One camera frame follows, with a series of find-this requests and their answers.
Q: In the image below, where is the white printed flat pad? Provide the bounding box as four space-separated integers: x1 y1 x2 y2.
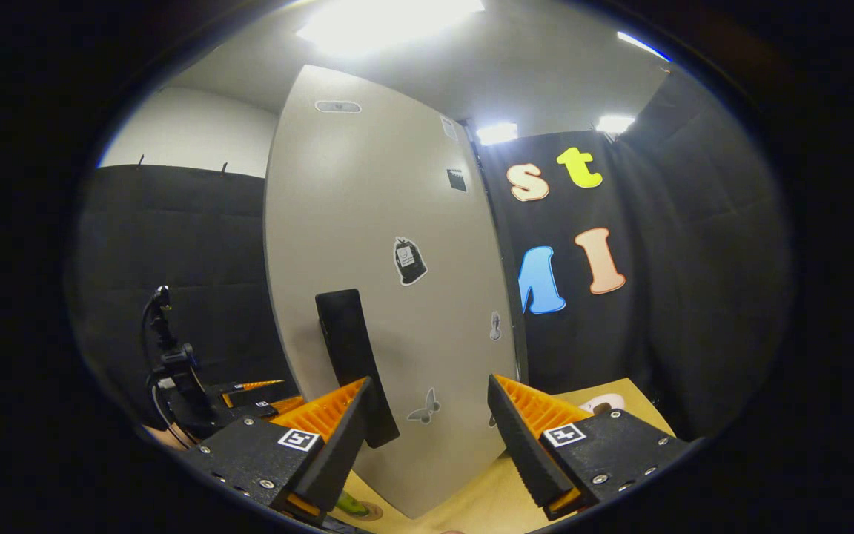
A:
579 393 626 416

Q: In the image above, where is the beige cabinet door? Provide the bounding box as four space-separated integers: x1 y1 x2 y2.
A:
264 65 528 520

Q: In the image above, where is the clear bottle with green label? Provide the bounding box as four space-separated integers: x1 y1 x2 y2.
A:
333 492 370 518

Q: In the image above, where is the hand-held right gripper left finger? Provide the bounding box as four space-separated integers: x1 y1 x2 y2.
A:
179 376 375 524

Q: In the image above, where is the dark grey cabinet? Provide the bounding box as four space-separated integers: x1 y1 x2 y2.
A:
460 117 530 390

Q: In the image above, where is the black cabinet door handle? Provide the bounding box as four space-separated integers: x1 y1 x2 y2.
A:
314 289 400 449

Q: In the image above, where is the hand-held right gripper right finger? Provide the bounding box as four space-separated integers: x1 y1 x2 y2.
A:
488 373 702 520

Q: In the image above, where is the black backdrop cloth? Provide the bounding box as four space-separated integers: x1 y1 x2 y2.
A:
71 67 795 446

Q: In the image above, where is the long ceiling light strip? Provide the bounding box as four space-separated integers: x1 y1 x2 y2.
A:
618 31 671 62

